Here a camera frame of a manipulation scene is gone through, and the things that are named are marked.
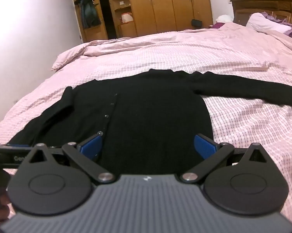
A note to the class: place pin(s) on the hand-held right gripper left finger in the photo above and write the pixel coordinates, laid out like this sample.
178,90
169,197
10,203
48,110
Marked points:
90,146

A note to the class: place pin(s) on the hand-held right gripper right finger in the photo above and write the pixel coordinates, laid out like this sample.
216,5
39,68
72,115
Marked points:
204,148

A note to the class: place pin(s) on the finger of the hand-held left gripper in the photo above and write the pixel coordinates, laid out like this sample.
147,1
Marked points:
19,146

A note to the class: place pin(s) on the black knit cardigan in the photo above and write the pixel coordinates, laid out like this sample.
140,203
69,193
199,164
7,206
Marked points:
150,116

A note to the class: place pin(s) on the pink checked blanket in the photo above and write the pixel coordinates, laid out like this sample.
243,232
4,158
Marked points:
160,51

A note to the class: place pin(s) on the purple cloth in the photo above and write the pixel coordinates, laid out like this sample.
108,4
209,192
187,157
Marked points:
218,25

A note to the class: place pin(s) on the small black bag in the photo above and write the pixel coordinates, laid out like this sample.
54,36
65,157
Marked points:
196,23

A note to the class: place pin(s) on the white plush toy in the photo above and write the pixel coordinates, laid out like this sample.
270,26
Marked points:
224,18

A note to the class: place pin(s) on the white and pink container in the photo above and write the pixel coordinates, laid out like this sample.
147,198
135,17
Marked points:
126,17

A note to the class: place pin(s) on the dark hanging jacket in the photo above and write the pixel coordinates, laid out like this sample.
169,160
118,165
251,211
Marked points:
88,11

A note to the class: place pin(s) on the light pink pillow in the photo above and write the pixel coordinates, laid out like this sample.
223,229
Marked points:
266,22

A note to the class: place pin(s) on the wooden shelf unit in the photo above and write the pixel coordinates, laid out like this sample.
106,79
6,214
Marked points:
116,7

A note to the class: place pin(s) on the wooden wardrobe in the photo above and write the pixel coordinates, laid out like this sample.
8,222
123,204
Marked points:
169,6

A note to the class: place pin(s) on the purple ruffled pillow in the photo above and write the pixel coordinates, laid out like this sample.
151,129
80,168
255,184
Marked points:
291,28

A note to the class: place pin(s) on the dark wooden headboard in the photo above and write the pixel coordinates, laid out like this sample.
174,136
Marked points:
269,4

